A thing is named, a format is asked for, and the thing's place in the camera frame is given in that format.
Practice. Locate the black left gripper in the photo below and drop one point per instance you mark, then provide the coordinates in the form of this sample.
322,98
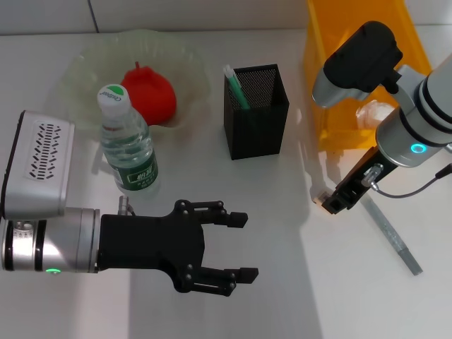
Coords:
152,243

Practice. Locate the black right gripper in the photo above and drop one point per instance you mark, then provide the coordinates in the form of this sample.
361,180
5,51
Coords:
367,173

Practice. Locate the beige eraser with barcode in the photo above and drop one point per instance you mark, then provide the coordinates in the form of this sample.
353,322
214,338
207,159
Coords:
319,201

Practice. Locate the white paper ball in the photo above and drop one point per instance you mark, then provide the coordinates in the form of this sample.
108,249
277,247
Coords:
370,113

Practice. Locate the clear water bottle green label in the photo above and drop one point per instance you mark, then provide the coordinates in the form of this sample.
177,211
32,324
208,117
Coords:
130,152

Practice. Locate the green white utility knife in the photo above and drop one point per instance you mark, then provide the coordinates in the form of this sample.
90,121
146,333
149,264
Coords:
236,88

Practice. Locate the red round fruit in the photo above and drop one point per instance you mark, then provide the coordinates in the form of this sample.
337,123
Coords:
155,99

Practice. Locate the black mesh pen holder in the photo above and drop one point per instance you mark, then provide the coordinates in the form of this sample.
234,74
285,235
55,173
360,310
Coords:
256,134

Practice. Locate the translucent wavy fruit plate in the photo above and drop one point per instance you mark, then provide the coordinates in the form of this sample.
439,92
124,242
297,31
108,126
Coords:
169,53

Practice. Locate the grey metal file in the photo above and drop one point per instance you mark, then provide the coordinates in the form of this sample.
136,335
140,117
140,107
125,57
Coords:
395,240

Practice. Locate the yellow plastic bin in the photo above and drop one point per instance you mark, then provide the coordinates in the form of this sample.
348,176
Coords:
318,70

